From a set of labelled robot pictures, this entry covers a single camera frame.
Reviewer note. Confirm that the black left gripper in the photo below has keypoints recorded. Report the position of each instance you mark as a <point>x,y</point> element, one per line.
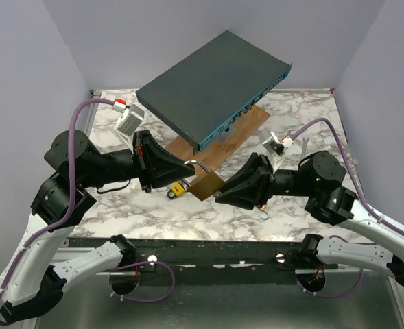
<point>156,165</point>

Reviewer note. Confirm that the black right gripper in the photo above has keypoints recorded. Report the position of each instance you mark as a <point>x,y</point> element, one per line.
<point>243,188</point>

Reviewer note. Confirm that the small brass padlock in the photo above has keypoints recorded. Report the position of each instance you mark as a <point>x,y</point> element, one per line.
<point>264,215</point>

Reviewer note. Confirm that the yellow padlock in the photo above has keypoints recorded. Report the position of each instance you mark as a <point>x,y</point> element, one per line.
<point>176,190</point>

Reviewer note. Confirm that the large brass padlock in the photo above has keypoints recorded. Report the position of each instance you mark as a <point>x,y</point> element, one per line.
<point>206,184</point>

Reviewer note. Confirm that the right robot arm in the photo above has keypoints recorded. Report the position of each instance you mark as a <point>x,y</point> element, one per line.
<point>319,178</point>

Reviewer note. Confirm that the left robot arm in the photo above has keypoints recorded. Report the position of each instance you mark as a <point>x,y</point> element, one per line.
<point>31,285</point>

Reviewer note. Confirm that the wooden board stand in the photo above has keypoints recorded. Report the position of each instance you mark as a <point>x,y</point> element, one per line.
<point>216,153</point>

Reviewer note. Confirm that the small silver wrench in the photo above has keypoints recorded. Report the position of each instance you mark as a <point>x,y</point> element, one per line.
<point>305,141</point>

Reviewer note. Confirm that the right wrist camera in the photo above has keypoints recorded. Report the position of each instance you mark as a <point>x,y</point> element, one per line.
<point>276,148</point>

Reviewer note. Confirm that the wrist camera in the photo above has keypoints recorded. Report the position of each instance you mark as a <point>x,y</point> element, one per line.
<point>130,118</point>
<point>276,148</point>

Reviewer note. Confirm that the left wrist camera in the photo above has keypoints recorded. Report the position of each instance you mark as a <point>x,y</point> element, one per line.
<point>130,118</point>

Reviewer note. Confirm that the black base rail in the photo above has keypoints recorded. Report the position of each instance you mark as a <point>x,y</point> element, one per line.
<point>152,262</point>

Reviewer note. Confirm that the dark network switch box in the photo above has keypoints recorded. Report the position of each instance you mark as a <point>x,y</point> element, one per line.
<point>206,92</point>

